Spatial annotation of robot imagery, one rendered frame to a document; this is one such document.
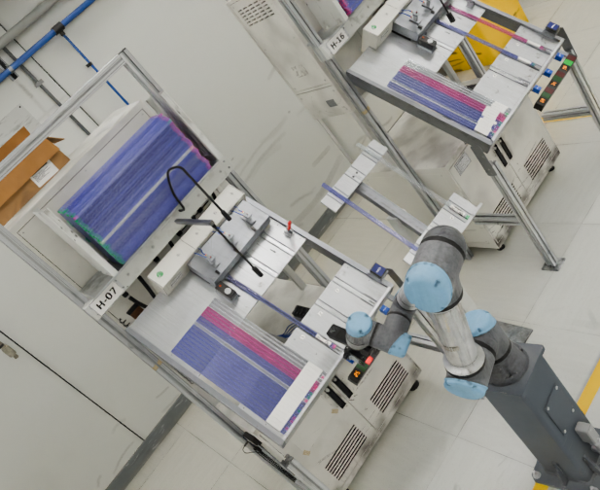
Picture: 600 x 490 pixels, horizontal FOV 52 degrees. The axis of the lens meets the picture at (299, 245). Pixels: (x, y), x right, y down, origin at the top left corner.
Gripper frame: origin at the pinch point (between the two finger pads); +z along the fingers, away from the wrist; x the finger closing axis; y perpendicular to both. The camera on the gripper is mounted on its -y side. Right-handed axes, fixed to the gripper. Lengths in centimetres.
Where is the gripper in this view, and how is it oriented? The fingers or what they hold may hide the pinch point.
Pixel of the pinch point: (351, 354)
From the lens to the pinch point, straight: 217.1
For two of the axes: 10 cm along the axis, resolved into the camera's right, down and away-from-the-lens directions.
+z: 0.6, 4.6, 8.9
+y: 8.1, 5.0, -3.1
